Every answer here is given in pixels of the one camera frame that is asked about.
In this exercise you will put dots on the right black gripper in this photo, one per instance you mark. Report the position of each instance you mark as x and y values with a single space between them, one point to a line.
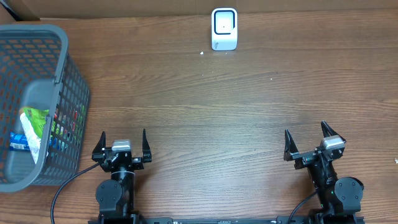
303 157

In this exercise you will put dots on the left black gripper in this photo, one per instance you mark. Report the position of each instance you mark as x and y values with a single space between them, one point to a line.
138 163

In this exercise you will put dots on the white tube gold cap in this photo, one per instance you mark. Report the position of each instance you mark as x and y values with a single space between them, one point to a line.
32 136

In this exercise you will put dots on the green snack bag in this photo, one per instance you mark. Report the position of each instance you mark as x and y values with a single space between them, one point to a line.
33 120

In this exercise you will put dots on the blue snack bar wrapper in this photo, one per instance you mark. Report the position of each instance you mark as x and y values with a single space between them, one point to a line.
18 142

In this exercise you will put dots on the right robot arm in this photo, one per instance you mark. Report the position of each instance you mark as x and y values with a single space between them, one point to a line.
340 198

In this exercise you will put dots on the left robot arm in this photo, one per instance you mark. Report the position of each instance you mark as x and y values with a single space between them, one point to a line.
115 196

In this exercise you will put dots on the white barcode scanner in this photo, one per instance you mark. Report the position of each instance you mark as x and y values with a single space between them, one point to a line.
224 29

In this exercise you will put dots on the grey plastic mesh basket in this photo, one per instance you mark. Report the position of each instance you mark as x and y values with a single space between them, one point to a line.
38 72

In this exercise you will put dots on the cardboard back panel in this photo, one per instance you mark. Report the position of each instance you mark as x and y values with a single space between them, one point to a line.
83 9

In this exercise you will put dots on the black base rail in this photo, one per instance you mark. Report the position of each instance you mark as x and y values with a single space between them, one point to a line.
168 220

